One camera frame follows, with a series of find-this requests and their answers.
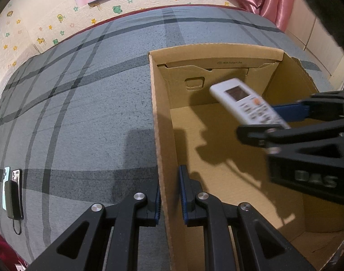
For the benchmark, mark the teal phone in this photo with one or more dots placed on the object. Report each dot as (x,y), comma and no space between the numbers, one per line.
(3,175)

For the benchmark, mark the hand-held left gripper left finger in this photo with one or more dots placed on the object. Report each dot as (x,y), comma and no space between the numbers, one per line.
(157,216)

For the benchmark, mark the black power bank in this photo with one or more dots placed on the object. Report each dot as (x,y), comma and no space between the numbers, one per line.
(14,200)

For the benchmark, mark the white remote control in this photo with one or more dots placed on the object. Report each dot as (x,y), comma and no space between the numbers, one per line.
(236,93)

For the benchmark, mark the cardboard box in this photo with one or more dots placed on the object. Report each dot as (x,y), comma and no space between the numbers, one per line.
(217,152)

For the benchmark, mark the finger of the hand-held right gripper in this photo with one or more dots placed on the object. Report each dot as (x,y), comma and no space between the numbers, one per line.
(301,135)
(290,112)

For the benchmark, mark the white phone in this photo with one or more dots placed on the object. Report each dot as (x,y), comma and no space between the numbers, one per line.
(16,175)

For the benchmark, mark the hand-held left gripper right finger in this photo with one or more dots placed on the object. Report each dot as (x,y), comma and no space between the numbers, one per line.
(183,200)

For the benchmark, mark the beige wardrobe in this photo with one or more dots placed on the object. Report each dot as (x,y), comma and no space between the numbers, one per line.
(310,25)

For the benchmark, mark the grey plaid bed sheet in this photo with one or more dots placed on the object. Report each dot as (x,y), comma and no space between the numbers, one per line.
(90,104)

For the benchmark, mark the white label tag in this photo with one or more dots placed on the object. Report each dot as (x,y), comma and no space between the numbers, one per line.
(21,267)

